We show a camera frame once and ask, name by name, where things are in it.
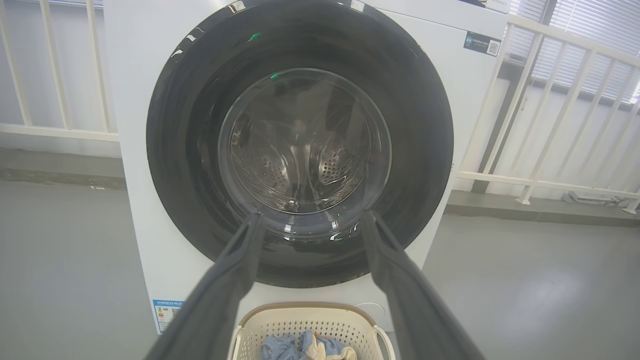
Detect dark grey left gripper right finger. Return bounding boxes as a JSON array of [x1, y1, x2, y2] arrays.
[[360, 210, 487, 360]]

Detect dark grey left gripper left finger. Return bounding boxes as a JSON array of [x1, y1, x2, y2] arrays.
[[144, 213, 266, 360]]

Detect blue garment with orange print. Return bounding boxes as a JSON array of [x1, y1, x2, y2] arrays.
[[260, 334, 307, 360], [300, 330, 347, 357]]

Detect cream garment with orange patch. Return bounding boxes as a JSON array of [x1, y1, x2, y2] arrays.
[[305, 336, 358, 360]]

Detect black round glass washer door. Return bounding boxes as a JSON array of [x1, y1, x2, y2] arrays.
[[146, 0, 455, 289]]

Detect cream perforated laundry basket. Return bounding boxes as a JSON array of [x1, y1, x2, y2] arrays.
[[227, 302, 397, 360]]

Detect white front-load washing machine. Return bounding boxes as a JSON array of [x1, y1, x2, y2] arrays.
[[102, 0, 511, 335]]

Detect blue white energy label sticker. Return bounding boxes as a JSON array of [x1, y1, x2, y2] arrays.
[[152, 299, 185, 335]]

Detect round white filter cover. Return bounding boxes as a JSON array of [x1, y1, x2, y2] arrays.
[[355, 302, 386, 321]]

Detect perforated steel washer drum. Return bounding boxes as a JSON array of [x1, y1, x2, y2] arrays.
[[227, 75, 386, 213]]

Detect grey flat floor device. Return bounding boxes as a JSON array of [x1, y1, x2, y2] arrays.
[[562, 191, 631, 208]]

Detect white railing with thin bars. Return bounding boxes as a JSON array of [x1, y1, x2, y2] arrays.
[[0, 0, 121, 143]]

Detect black QR code sticker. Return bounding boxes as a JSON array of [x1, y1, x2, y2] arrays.
[[463, 31, 502, 57]]

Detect white railing with slanted bars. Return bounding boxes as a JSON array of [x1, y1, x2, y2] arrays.
[[456, 14, 640, 216]]

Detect white window blinds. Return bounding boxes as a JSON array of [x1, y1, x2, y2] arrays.
[[505, 0, 640, 103]]

